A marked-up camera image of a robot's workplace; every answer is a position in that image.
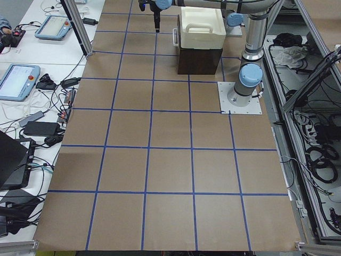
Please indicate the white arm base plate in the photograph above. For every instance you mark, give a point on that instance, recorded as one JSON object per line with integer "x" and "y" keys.
{"x": 235, "y": 104}

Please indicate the black power adapter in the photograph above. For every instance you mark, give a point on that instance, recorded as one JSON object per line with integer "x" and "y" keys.
{"x": 41, "y": 129}

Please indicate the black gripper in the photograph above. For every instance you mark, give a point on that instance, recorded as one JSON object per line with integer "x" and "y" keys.
{"x": 155, "y": 10}

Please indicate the grey usb hub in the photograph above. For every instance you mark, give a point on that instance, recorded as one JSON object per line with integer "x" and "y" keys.
{"x": 31, "y": 118}

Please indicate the black laptop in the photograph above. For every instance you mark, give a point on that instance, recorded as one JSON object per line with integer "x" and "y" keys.
{"x": 16, "y": 158}

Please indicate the white crumpled cloth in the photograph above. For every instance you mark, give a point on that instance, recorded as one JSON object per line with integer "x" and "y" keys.
{"x": 292, "y": 57}

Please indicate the aluminium frame post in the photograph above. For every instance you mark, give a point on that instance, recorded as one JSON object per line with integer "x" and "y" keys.
{"x": 73, "y": 15}

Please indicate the blue teach pendant far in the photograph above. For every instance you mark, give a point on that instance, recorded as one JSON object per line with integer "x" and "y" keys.
{"x": 55, "y": 27}

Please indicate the wooden drawer with white handle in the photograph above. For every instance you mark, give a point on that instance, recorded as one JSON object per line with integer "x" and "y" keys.
{"x": 176, "y": 38}

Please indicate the dark brown drawer cabinet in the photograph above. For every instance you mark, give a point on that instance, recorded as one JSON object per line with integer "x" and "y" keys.
{"x": 198, "y": 61}

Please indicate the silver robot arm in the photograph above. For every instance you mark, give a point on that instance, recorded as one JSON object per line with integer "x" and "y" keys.
{"x": 234, "y": 19}
{"x": 248, "y": 37}

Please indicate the blue teach pendant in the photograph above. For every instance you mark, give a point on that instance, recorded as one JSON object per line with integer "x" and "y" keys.
{"x": 18, "y": 81}
{"x": 55, "y": 27}

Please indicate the white plastic tray bin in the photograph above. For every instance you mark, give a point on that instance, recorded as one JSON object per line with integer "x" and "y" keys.
{"x": 201, "y": 28}

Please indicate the blue teach pendant near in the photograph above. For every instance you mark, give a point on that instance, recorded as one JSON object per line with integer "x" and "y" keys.
{"x": 18, "y": 81}

